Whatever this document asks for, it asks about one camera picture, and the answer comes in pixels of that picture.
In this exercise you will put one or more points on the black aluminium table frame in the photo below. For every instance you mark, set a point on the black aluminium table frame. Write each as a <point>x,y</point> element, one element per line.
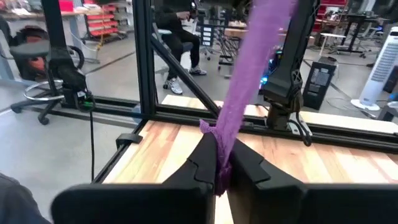
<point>144,62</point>

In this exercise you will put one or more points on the purple elastic bandage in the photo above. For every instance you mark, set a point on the purple elastic bandage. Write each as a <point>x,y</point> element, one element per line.
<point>255,62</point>

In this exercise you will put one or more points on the person's white shoe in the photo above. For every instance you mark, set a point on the person's white shoe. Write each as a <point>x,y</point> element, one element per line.
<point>174,86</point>
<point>197,71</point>

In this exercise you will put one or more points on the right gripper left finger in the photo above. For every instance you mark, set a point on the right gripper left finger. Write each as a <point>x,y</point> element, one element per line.
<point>140,205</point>

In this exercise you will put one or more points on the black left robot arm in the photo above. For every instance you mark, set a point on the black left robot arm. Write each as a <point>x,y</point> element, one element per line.
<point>292,68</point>

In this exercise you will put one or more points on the white tower fan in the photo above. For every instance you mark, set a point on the white tower fan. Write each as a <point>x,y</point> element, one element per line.
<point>382,68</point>

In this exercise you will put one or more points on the person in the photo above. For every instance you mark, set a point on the person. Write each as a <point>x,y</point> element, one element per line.
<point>177,31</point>
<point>18,202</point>

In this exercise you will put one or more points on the small white table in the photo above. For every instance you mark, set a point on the small white table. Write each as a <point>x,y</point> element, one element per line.
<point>332,35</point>

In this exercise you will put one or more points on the black computer tower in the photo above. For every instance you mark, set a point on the black computer tower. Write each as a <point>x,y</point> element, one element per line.
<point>320,82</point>

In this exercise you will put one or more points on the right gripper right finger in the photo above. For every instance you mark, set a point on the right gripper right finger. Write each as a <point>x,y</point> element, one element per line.
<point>311,205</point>

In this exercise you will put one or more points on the red bin rack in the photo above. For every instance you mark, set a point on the red bin rack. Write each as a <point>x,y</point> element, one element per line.
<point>102,21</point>

